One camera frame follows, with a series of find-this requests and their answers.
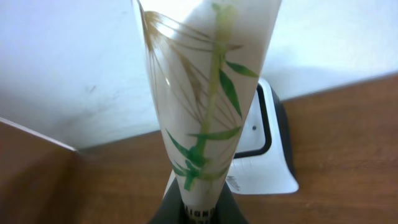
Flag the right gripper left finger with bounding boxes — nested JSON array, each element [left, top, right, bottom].
[[148, 179, 189, 224]]

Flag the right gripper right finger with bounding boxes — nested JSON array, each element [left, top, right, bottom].
[[213, 185, 249, 224]]

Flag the white tube with cork cap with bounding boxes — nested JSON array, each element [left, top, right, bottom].
[[132, 0, 280, 223]]

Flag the white barcode scanner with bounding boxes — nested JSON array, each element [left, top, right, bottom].
[[156, 76, 299, 203]]

